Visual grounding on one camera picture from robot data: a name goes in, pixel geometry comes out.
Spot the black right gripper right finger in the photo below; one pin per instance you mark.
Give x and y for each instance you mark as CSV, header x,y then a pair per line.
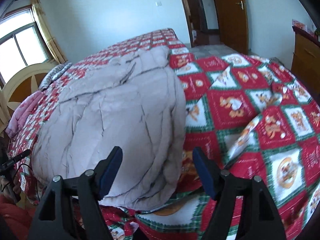
x,y
259,217

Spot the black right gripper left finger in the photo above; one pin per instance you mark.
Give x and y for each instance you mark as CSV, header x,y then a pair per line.
x,y
70,208

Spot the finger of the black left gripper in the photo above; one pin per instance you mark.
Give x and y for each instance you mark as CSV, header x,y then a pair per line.
x,y
8,164

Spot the beige quilted down jacket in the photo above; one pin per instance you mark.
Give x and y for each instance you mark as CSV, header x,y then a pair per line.
x,y
135,102

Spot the pink folded quilt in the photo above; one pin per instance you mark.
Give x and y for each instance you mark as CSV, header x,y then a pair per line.
x,y
22,112

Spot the cream wooden headboard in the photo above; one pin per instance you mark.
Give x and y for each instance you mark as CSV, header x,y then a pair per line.
x,y
24,83

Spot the red patchwork bear bedspread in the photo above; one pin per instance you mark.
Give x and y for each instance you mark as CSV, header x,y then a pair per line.
x,y
248,114

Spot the striped grey pillow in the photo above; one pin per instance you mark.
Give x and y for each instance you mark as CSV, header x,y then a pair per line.
x,y
54,74

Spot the yellow patterned curtain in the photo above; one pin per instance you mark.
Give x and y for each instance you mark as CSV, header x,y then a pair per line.
x,y
50,40

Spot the wooden cabinet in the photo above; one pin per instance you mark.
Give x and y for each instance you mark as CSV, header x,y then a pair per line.
x,y
305,63

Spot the brown wooden door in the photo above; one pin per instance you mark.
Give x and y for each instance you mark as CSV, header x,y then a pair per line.
x,y
233,24

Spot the window with frame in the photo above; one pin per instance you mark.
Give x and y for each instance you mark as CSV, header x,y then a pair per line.
x,y
21,43

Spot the dark brown door frame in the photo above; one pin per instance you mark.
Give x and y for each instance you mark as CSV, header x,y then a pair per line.
x,y
202,23

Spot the silver door handle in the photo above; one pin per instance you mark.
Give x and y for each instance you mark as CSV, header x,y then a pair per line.
x,y
240,4

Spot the white wall switch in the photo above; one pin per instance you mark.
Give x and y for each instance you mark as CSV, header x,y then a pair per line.
x,y
158,4

